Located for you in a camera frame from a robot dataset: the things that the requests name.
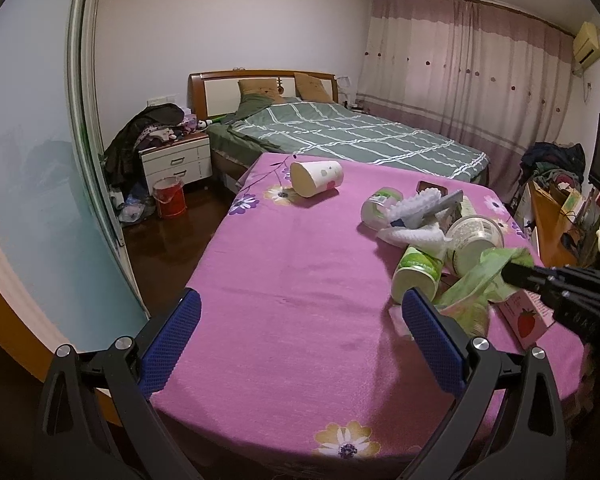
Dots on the large white paper tub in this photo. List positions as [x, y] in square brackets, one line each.
[470, 237]

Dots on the pink striped curtain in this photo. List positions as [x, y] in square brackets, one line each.
[486, 76]

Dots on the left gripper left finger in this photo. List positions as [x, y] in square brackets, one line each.
[97, 421]

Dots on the brown pillow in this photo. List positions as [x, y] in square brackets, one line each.
[311, 89]
[267, 87]

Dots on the sliding glass door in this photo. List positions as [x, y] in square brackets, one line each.
[57, 271]

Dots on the clothes heap by curtain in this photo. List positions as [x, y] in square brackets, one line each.
[548, 163]

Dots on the green label plastic jar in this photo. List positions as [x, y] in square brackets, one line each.
[374, 209]

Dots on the grey package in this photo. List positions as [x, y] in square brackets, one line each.
[449, 207]

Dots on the pile of dark clothes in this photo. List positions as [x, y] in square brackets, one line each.
[150, 128]

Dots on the white dotted paper cup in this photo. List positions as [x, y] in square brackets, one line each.
[311, 178]

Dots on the white bedside drawer cabinet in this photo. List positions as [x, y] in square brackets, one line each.
[188, 159]

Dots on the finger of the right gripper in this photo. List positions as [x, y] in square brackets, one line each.
[531, 278]

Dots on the wooden bed with headboard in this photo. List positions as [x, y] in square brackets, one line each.
[252, 112]

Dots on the wooden side desk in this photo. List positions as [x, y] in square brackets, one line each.
[560, 242]

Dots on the brown plastic tray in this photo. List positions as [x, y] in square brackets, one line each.
[424, 186]

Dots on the pink strawberry box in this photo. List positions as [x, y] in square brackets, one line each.
[527, 317]

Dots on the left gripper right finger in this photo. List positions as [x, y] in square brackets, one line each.
[506, 418]

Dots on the green plastic bag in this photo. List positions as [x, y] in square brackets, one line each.
[467, 301]

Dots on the green plaid duvet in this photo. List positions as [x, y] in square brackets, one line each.
[330, 130]

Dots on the pink floral tablecloth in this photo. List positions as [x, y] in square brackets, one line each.
[295, 361]

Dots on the beige air conditioner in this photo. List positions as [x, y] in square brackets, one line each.
[586, 45]

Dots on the red bucket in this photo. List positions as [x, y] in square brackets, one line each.
[169, 196]

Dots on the left brown pillow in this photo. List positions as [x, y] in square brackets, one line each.
[267, 87]

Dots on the green white paper cup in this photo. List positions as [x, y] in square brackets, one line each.
[416, 269]

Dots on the right brown pillow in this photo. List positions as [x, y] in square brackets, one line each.
[311, 89]

